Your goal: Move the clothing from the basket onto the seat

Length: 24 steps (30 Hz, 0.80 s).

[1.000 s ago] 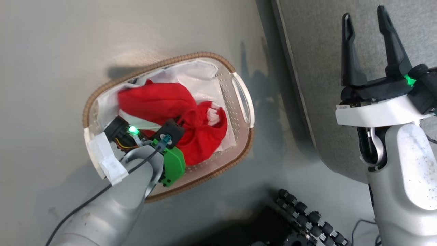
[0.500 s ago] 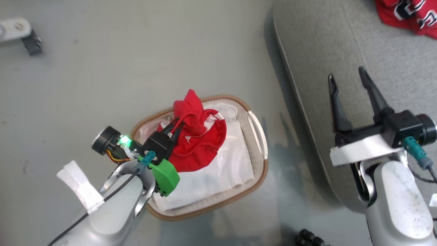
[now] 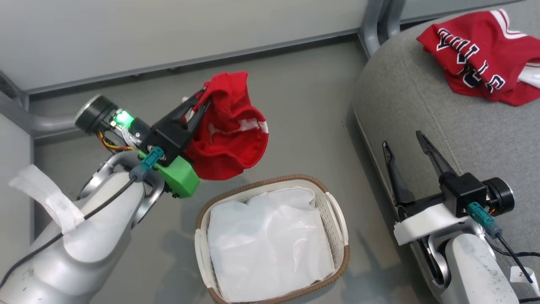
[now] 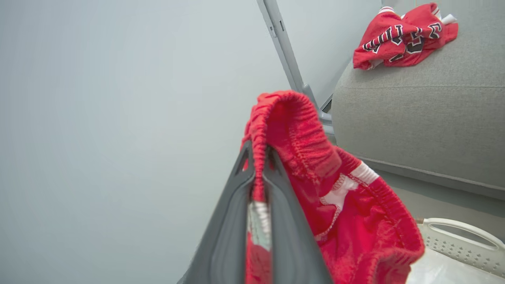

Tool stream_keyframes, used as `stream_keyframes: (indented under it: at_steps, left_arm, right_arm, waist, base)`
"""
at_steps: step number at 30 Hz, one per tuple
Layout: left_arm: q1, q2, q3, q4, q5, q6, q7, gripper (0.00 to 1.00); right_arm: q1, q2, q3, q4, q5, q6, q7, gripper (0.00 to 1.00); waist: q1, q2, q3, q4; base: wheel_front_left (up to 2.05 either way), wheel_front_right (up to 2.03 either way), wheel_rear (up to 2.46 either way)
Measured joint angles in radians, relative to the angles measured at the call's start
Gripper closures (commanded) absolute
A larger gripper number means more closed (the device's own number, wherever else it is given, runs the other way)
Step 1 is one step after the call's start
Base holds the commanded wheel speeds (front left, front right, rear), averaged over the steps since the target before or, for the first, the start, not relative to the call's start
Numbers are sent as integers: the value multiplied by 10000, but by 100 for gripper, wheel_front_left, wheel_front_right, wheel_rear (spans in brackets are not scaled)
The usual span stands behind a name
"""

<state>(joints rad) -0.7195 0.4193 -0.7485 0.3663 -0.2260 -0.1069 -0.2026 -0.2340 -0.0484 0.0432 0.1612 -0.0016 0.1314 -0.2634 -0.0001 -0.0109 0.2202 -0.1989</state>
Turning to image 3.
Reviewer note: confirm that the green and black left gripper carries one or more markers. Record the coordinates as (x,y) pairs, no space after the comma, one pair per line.
(168,139)

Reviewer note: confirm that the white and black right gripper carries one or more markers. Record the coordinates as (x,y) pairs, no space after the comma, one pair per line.
(462,194)

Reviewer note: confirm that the red shorts white stripe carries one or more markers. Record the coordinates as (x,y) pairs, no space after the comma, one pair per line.
(228,139)

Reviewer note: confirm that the red jersey with lettering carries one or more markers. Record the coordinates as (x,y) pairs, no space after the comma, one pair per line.
(472,55)

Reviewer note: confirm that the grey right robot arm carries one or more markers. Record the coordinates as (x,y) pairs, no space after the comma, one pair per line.
(476,270)

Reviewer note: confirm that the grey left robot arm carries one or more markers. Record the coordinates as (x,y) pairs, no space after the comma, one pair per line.
(93,253)

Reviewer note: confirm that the grey fabric sofa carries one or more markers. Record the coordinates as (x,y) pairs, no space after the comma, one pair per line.
(422,93)

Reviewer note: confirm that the white laundry basket brown rim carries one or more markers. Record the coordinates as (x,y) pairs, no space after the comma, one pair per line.
(337,219)

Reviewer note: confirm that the white paper label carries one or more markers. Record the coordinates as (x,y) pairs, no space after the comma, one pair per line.
(523,274)

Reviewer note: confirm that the white basket liner bag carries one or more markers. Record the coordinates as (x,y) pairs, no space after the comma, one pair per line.
(270,245)

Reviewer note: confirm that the white tape strip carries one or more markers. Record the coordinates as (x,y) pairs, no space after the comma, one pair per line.
(50,198)

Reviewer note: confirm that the grey partition bottom rail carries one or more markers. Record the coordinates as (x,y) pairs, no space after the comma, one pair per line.
(190,63)

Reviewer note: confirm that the grey double partition post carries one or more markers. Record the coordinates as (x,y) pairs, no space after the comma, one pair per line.
(379,21)

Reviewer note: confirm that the grey partition post with foot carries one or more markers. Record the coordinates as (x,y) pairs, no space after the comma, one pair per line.
(38,122)

